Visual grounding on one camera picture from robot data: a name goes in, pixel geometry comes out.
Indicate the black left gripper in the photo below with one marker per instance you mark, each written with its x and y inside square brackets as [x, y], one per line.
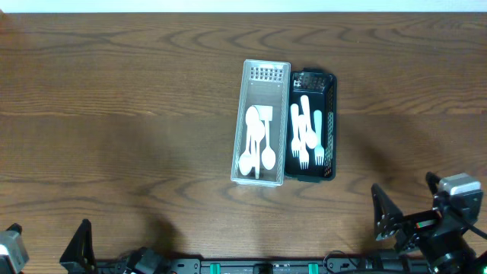
[76, 257]

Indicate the pink plastic spoon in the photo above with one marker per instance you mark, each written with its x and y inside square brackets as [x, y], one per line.
[310, 135]

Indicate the white plastic spoon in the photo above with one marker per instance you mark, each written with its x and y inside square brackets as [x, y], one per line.
[251, 119]
[245, 160]
[268, 155]
[258, 133]

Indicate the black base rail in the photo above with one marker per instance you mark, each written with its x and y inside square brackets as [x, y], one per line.
[382, 261]

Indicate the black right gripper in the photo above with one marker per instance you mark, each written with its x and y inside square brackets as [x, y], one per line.
[415, 223]

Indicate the pale pink plastic fork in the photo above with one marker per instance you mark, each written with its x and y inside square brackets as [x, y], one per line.
[303, 154]

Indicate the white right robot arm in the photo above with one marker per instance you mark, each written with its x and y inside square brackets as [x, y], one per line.
[438, 232]

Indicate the black plastic basket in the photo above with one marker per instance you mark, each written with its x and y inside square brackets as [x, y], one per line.
[321, 88]

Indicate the mint green plastic fork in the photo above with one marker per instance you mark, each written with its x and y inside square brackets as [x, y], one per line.
[319, 149]

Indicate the clear plastic basket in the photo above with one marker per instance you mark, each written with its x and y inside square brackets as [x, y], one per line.
[264, 85]

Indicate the white plastic fork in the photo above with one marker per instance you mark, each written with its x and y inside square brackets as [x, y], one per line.
[295, 142]

